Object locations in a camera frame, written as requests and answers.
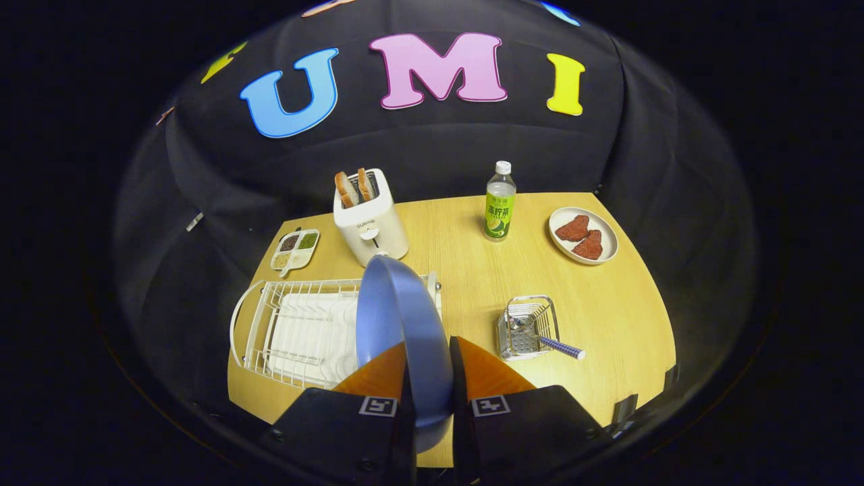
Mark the blue plate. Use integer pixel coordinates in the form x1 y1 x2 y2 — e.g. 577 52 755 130
356 254 454 454

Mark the metal wire basket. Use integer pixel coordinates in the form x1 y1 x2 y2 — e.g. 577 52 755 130
497 295 560 361

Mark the metal spoon with blue handle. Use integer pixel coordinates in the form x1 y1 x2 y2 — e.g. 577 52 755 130
510 316 587 360

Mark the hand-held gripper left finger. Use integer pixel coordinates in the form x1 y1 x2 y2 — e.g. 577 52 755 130
260 341 418 486

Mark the white wire dish rack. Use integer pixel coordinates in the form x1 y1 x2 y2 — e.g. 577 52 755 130
229 272 444 391

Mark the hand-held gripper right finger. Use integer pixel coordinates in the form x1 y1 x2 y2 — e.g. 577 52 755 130
449 335 612 486

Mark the beige oval plate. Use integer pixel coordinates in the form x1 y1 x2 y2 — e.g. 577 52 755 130
548 207 619 265

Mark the black backdrop cloth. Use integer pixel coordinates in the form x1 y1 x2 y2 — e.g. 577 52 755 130
111 0 760 433

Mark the divided seasoning tray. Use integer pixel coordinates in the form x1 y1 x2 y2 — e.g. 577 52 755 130
270 229 321 277

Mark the green label drink bottle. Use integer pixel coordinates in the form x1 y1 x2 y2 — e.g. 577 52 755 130
483 161 517 242

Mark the white toaster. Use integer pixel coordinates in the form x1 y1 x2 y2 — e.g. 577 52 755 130
333 168 410 267

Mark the red meat piece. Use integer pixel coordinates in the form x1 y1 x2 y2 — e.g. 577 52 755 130
572 229 603 261
555 215 590 242

